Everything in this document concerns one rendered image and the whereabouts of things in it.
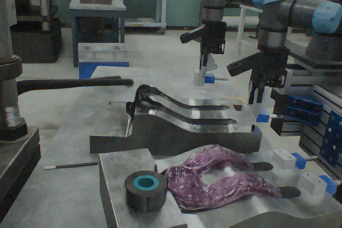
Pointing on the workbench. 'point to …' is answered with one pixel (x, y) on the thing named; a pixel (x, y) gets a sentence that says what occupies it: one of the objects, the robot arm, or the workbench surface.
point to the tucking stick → (69, 165)
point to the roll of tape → (145, 191)
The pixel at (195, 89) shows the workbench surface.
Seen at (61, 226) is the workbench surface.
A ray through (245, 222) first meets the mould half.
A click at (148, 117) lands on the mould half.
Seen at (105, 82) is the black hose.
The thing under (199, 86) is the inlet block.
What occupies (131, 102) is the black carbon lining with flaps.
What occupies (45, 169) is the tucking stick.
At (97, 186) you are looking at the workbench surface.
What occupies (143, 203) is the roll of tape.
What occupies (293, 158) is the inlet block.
